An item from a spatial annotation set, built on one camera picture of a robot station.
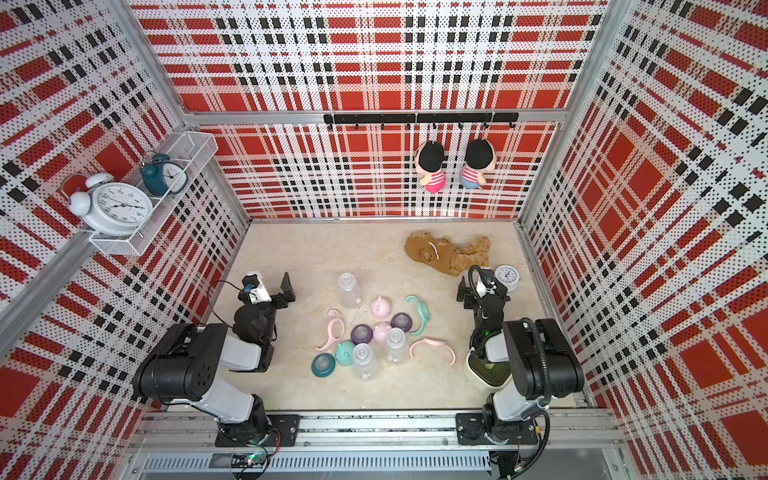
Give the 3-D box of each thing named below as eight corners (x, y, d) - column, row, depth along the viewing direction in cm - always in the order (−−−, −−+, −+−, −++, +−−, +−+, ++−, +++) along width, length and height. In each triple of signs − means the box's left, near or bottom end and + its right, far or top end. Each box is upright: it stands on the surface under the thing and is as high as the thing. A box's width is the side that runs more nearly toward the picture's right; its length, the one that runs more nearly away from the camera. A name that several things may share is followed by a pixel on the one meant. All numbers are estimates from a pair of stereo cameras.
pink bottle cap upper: (371, 319, 96) (369, 312, 92) (372, 304, 99) (371, 296, 95) (391, 319, 96) (390, 312, 92) (391, 304, 99) (391, 296, 95)
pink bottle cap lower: (373, 345, 90) (372, 338, 86) (374, 328, 94) (373, 321, 90) (390, 345, 90) (389, 338, 86) (390, 328, 94) (389, 321, 90)
